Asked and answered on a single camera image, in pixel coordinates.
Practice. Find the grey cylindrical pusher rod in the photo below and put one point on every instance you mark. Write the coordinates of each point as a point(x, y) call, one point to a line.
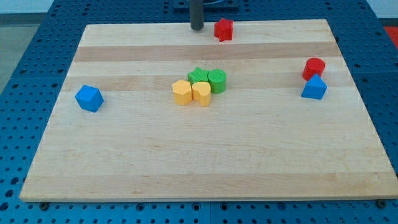
point(196, 14)

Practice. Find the red star block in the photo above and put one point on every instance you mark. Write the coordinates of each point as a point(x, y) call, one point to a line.
point(223, 29)

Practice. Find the green star block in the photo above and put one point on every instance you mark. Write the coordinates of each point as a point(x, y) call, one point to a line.
point(198, 75)

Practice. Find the green cylinder block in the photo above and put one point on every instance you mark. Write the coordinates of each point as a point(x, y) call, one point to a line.
point(217, 80)

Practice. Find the yellow heart block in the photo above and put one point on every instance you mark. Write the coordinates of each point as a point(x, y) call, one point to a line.
point(202, 93)

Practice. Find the yellow pentagon block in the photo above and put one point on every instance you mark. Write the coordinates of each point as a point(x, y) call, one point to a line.
point(182, 92)

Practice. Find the wooden board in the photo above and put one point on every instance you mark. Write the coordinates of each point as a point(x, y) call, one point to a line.
point(257, 140)

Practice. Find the red cylinder block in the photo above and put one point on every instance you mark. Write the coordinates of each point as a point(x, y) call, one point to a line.
point(313, 66)

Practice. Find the blue cube block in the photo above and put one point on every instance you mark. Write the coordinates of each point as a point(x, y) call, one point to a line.
point(89, 98)

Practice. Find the blue triangle block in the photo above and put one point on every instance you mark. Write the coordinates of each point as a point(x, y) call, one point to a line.
point(315, 88)

